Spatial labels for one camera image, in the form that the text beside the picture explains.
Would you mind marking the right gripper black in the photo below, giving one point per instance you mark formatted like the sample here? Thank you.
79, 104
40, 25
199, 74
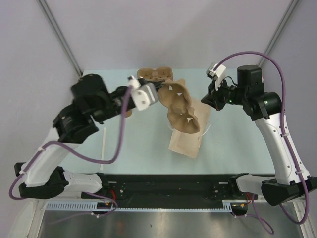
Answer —
214, 99

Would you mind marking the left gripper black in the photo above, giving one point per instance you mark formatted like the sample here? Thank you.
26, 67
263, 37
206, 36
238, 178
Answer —
157, 83

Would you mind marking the single brown pulp carrier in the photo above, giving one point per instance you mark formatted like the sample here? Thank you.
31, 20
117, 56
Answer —
176, 97

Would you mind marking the brown paper coffee cup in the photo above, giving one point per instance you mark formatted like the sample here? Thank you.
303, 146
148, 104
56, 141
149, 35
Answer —
127, 114

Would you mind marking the brown paper bag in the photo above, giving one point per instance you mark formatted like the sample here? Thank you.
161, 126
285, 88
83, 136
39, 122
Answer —
189, 144

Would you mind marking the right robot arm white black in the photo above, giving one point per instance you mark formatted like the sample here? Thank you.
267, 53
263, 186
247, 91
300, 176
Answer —
264, 109

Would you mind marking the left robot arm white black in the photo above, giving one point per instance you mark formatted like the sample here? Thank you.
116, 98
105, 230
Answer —
42, 177

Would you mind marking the brown pulp cup carrier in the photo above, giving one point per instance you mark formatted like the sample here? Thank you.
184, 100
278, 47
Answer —
155, 75

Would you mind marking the white wrapped straw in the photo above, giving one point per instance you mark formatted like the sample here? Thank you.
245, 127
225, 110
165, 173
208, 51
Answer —
103, 148

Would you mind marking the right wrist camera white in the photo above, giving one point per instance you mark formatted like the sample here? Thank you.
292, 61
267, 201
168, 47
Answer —
216, 72

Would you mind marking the white cable duct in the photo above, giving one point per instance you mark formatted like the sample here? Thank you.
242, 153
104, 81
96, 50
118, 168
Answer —
169, 204

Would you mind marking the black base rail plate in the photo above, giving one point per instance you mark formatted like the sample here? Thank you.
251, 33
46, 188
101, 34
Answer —
197, 186

